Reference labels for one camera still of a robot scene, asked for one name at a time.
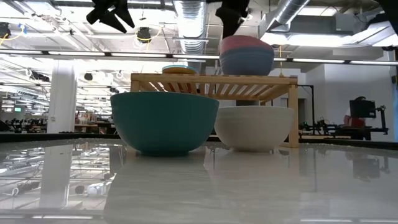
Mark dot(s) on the silver ribbed ceiling duct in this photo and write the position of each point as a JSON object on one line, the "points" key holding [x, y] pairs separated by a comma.
{"points": [[190, 25]]}

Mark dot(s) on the silver smooth ceiling duct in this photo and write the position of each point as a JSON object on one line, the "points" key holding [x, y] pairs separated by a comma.
{"points": [[283, 14]]}

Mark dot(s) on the blue opaque bowl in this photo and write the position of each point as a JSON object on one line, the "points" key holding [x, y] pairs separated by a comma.
{"points": [[247, 63]]}

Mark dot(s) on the white building column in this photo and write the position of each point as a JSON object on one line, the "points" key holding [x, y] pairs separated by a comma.
{"points": [[62, 96]]}

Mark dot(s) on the blue translucent plastic bowl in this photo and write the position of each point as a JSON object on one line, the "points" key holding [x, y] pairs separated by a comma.
{"points": [[178, 66]]}

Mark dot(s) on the black monitor on stand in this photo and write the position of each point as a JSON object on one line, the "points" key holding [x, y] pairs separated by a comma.
{"points": [[363, 109]]}

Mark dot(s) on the person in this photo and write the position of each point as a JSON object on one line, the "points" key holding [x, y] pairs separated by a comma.
{"points": [[353, 120]]}

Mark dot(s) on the teal opaque bowl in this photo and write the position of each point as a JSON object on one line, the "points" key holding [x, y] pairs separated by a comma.
{"points": [[164, 121]]}

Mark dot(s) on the wooden slatted shelf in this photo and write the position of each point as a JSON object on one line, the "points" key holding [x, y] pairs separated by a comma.
{"points": [[214, 79]]}

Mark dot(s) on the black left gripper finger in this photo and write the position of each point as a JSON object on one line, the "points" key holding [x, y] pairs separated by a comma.
{"points": [[119, 17], [94, 12]]}

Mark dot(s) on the black ceiling spotlight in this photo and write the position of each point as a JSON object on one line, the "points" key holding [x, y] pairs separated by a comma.
{"points": [[144, 34]]}

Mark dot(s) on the white opaque bowl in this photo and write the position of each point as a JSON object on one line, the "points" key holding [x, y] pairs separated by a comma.
{"points": [[253, 127]]}

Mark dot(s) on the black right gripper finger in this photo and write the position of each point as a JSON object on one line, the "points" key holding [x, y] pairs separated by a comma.
{"points": [[230, 28]]}

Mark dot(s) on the pink opaque bowl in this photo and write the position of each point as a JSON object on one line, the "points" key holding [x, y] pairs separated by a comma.
{"points": [[245, 43]]}

